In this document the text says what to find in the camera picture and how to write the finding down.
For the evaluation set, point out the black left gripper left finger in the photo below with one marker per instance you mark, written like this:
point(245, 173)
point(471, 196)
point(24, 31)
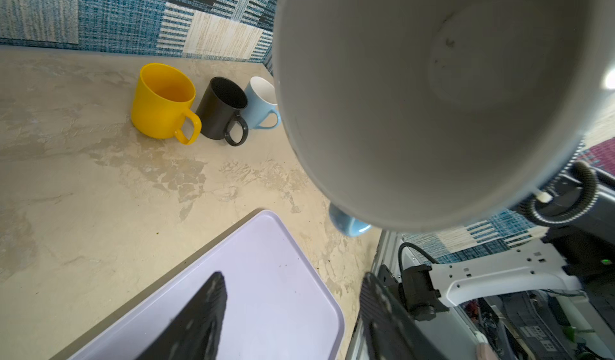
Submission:
point(195, 332)

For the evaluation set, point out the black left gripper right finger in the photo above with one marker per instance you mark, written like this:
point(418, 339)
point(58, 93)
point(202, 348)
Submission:
point(389, 331)

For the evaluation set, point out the black mug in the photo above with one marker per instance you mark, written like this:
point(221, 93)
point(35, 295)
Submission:
point(220, 108)

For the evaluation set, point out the teal dotted floral mug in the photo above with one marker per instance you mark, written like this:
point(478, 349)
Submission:
point(422, 115)

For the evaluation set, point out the yellow mug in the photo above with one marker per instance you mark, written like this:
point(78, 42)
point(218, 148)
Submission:
point(162, 107)

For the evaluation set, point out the light blue mug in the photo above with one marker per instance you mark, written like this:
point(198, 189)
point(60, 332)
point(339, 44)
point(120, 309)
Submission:
point(262, 103)

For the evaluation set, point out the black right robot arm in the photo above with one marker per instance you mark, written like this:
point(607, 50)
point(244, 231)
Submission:
point(580, 222)

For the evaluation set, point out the lavender tray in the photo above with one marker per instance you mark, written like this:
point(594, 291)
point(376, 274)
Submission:
point(277, 306)

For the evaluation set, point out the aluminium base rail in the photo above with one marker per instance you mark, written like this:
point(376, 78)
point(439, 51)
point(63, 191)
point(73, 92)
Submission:
point(385, 256)

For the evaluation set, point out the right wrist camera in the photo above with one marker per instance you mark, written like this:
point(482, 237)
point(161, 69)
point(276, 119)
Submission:
point(427, 290)

